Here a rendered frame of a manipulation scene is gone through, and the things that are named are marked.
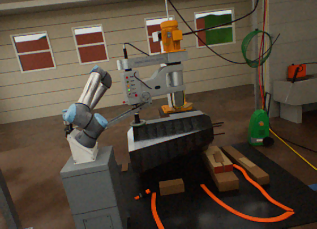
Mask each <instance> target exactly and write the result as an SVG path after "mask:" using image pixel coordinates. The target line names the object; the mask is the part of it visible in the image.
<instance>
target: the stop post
mask: <svg viewBox="0 0 317 229"><path fill-rule="evenodd" d="M0 208H1V210H2V213H3V216H4V218H5V221H6V223H7V226H8V229H23V228H22V223H21V221H20V219H19V217H18V213H17V211H16V208H15V205H14V202H13V200H12V197H11V195H10V192H9V189H8V186H7V184H6V182H5V177H4V175H3V173H2V171H1V168H0Z"/></svg>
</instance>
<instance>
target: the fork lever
mask: <svg viewBox="0 0 317 229"><path fill-rule="evenodd" d="M137 106H139V108H136V109H134V110H132V109H129V110H128V111H127V112H125V113H122V114H120V115H119V116H117V117H115V118H113V119H111V120H110V121H108V125H107V127H108V128H110V127H111V126H114V125H115V124H117V123H119V122H121V121H123V120H124V119H126V118H128V117H130V116H132V115H133V114H135V113H137V112H139V111H141V110H142V109H144V108H146V107H148V106H149V102H147V103H144V102H143V103H141V104H139V105H137Z"/></svg>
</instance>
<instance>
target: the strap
mask: <svg viewBox="0 0 317 229"><path fill-rule="evenodd" d="M233 166H235V167H236V168H238V169H239V170H241V171H242V172H243V174H244V176H245V178H246V179H248V181H249V182H250V183H252V184H254V185H255V186H256V187H257V188H258V189H259V190H260V191H261V192H262V193H263V194H264V195H265V196H266V198H267V199H268V200H270V201H271V202H273V203H274V204H275V205H277V206H279V207H281V208H283V209H285V210H287V212H285V213H284V214H283V215H280V216H277V217H274V218H255V217H251V216H248V215H245V214H242V213H239V212H238V211H236V210H234V209H232V208H231V207H230V206H228V205H226V204H224V203H223V202H222V201H220V200H219V199H218V198H217V197H215V196H214V195H213V194H212V193H211V192H210V191H209V190H208V188H206V187H205V186H204V184H202V185H200V186H201V187H202V188H203V189H204V190H205V191H206V192H207V193H208V195H209V196H210V197H212V198H213V199H214V200H215V201H217V203H219V204H220V205H221V206H223V207H224V208H226V209H227V210H229V211H231V212H232V213H234V214H237V215H239V216H240V217H242V218H245V219H249V220H253V221H257V222H275V221H279V220H282V219H285V218H287V217H288V216H290V215H292V214H294V212H293V210H292V209H290V208H288V207H287V206H284V205H282V204H280V203H279V202H277V201H275V200H274V199H272V198H271V197H270V196H269V195H268V194H267V193H266V192H265V191H264V189H263V188H261V186H260V185H259V184H257V183H256V182H254V181H253V180H252V179H251V178H249V177H248V175H247V174H246V172H245V170H243V168H241V167H240V166H237V165H235V164H234V165H233ZM155 198H156V193H152V202H151V206H152V212H153V215H154V219H155V221H156V223H157V225H158V227H159V229H164V228H163V225H162V223H161V222H160V219H159V216H158V215H157V211H156V207H155Z"/></svg>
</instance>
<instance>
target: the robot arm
mask: <svg viewBox="0 0 317 229"><path fill-rule="evenodd" d="M90 74H91V76H90V77H89V79H88V82H87V84H86V86H85V88H84V90H83V91H82V95H81V96H80V98H79V100H78V102H77V103H75V104H71V105H70V107H69V108H68V109H64V110H62V113H63V122H64V124H65V125H66V127H65V128H64V131H66V132H65V136H66V139H67V140H68V138H67V137H68V135H70V133H71V132H72V131H73V130H74V129H73V128H72V124H74V125H76V126H79V127H81V128H82V129H83V130H82V131H81V132H79V133H78V134H77V135H76V136H75V139H76V140H77V142H78V143H79V144H81V145H82V146H84V147H86V148H89V149H92V148H94V147H95V145H96V140H97V139H98V137H99V136H100V134H101V133H102V132H103V131H104V130H105V128H106V126H107V125H108V122H107V120H106V119H105V118H104V117H102V116H101V115H100V114H98V113H95V114H92V113H91V112H92V110H93V109H94V108H95V106H96V104H97V103H98V102H99V101H100V99H101V98H102V96H103V95H104V94H105V91H106V90H107V89H109V88H110V87H111V85H112V78H111V76H110V74H109V73H108V72H106V71H105V70H104V69H102V68H101V67H99V66H98V65H95V67H94V68H92V70H91V71H90ZM100 81H101V82H100ZM99 84H100V87H99V88H98V86H99ZM97 88H98V89H97Z"/></svg>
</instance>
